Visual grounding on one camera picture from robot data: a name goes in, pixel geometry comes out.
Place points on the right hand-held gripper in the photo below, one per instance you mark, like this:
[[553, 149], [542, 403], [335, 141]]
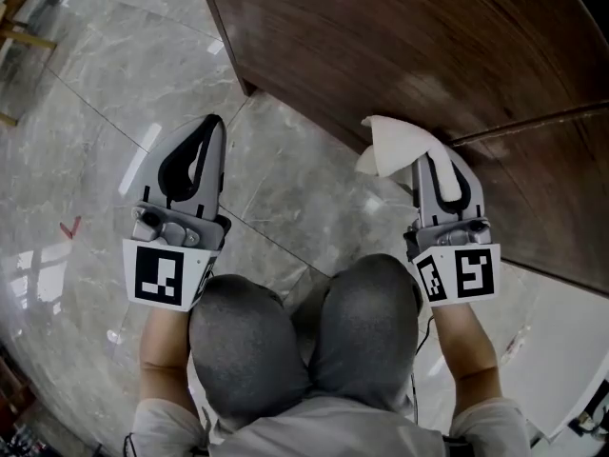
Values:
[[476, 274]]

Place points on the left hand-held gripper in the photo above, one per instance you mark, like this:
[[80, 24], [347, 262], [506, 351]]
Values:
[[159, 274]]

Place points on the white terry cloth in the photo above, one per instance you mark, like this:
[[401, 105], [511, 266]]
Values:
[[395, 145]]

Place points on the person's right forearm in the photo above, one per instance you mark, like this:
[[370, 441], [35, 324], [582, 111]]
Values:
[[466, 350]]

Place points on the person's left forearm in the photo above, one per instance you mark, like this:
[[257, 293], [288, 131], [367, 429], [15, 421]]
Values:
[[164, 350]]

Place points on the white floor tape strip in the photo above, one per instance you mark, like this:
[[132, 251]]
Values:
[[140, 160], [215, 47]]

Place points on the person's right leg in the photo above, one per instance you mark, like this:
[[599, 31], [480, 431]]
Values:
[[366, 322]]

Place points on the person's leg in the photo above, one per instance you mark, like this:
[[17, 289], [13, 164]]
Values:
[[366, 322], [247, 341]]

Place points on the person's left leg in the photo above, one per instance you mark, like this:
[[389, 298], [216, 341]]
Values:
[[247, 341]]

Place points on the white rectangular ceramic basin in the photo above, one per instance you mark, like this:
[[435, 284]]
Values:
[[547, 350]]

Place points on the light wooden coffee table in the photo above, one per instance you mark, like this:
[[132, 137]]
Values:
[[33, 40]]

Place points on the person's white shirt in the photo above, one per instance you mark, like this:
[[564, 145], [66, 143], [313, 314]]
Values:
[[333, 431]]

